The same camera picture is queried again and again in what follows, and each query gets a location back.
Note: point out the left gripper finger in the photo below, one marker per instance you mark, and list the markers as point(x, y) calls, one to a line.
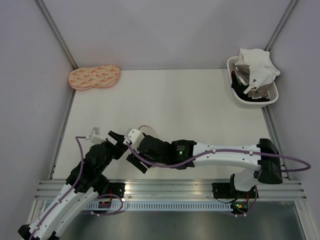
point(120, 147)
point(119, 139)

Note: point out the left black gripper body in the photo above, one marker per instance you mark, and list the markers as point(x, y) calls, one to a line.
point(111, 151)

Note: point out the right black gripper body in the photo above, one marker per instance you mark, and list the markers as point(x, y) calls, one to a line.
point(135, 161)

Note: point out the white bra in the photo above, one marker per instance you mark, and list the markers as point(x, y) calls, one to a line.
point(262, 70)

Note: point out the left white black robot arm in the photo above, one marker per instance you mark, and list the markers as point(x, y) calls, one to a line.
point(85, 183)

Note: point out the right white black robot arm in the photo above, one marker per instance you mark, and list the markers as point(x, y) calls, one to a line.
point(260, 162)

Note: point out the pink carrot print bra case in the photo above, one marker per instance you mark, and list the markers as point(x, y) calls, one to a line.
point(96, 77)

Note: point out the beige bra in basket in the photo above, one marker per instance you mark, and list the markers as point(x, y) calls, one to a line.
point(255, 93)

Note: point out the black garment in basket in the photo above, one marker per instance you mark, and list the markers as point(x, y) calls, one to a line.
point(240, 91)

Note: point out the white garment in basket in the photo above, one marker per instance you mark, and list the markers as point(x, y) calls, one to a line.
point(241, 79)

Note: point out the white plastic basket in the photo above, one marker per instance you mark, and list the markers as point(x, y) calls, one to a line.
point(243, 100)

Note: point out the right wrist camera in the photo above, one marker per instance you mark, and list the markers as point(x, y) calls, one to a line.
point(133, 137)

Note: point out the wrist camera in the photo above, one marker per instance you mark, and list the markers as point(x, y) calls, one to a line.
point(95, 136)
point(133, 137)

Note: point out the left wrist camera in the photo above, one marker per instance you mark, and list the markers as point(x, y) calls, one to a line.
point(95, 136)

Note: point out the aluminium mounting rail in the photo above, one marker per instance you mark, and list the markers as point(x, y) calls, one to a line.
point(202, 190)

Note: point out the white slotted cable duct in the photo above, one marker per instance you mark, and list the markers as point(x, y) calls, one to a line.
point(159, 206)

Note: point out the left aluminium corner post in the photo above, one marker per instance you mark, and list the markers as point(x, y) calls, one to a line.
point(43, 9)

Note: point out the aluminium corner post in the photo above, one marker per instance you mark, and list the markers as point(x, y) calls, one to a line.
point(281, 24)
point(43, 9)

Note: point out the right aluminium corner post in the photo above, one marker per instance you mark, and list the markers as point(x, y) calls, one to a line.
point(281, 24)

